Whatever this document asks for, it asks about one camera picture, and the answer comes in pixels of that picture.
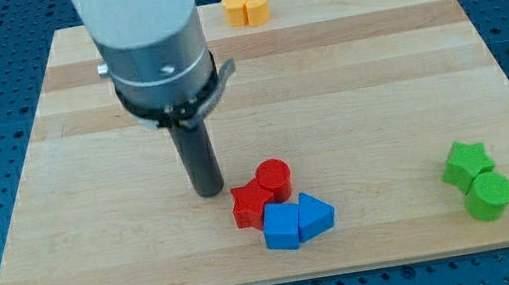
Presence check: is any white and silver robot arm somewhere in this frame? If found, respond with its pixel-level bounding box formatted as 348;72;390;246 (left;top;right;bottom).
70;0;214;109

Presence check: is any red cylinder block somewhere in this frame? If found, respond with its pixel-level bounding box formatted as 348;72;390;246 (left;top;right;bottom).
255;158;293;203

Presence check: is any red star block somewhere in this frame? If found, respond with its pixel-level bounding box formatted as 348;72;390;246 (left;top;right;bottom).
230;178;274;231

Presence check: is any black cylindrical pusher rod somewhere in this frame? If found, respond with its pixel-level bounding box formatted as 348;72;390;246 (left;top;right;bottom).
169;122;224;198

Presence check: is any blue cube block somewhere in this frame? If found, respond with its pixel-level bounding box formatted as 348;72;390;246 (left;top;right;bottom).
263;202;301;250

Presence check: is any blue triangle block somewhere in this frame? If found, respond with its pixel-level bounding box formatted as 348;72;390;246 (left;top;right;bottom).
298;192;335;243

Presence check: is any wooden board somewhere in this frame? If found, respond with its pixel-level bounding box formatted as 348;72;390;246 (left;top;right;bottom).
0;0;509;285

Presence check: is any yellow heart block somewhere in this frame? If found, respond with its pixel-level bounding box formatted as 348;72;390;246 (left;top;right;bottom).
245;0;271;27

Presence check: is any yellow hexagon block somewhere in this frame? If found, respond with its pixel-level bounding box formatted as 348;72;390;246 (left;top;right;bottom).
220;0;248;27

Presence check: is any green star block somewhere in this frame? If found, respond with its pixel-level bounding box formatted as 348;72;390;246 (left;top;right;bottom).
442;141;496;194

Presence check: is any green cylinder block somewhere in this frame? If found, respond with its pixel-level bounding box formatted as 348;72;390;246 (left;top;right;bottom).
465;172;509;222

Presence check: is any black clamp ring with lever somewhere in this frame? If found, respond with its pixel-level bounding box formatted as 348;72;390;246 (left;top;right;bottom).
110;49;244;141

